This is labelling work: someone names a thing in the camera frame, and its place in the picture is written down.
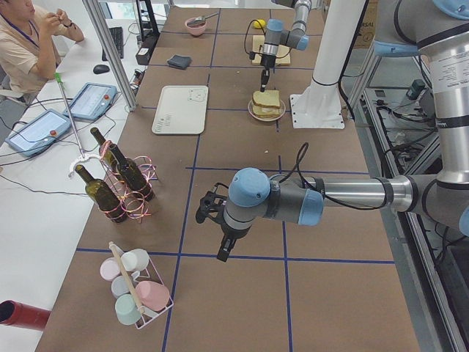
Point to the copper wire bottle rack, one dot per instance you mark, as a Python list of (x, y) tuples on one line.
[(135, 202)]

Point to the black keyboard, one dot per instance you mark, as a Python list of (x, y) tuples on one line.
[(117, 37)]

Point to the bread slice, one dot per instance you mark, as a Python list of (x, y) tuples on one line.
[(270, 98), (266, 113)]

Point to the dark green wine bottle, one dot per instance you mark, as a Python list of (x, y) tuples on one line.
[(99, 191), (100, 144), (131, 174)]

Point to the grey cup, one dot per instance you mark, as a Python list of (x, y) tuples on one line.
[(119, 287)]

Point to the grabber stick with claw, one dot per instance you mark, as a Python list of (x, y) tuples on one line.
[(83, 156)]

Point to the white bear tray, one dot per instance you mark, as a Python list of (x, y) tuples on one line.
[(181, 110)]

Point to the pink bowl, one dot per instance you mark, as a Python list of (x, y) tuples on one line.
[(195, 31)]

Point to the aluminium frame post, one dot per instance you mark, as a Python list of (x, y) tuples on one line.
[(98, 20)]

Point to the wooden cutting board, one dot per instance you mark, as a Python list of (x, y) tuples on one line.
[(283, 54)]

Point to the mint green cup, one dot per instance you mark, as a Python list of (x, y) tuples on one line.
[(126, 310)]

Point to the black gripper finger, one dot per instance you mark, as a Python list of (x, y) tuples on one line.
[(262, 85), (226, 252), (267, 78), (219, 254)]

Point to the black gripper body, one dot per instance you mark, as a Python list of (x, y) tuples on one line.
[(231, 233), (267, 61)]

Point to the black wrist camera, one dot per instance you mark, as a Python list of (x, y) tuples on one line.
[(211, 206)]

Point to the red cylinder tube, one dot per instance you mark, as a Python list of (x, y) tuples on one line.
[(23, 316)]

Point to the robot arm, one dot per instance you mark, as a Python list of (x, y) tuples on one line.
[(428, 147), (276, 35)]

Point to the black box device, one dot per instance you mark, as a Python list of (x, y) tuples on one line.
[(144, 54)]

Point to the white cup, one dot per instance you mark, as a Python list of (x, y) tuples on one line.
[(135, 260)]

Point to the light pink cup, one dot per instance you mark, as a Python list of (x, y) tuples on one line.
[(109, 269)]

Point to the black computer mouse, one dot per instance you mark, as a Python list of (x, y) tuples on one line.
[(100, 69)]

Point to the metal scoop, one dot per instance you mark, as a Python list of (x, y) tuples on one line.
[(205, 17)]

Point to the yellow lemon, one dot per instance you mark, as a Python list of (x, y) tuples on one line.
[(259, 24)]

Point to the bread slice on plate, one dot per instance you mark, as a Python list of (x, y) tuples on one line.
[(266, 113)]

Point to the cardboard box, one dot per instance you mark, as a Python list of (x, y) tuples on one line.
[(368, 26)]

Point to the blue teach pendant tablet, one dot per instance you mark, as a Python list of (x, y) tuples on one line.
[(92, 101), (40, 133)]

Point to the white round plate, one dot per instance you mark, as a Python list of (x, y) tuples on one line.
[(282, 108)]

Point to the seated person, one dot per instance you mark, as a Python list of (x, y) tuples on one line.
[(28, 54)]

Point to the grey folded cloth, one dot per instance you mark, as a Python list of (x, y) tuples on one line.
[(179, 62)]

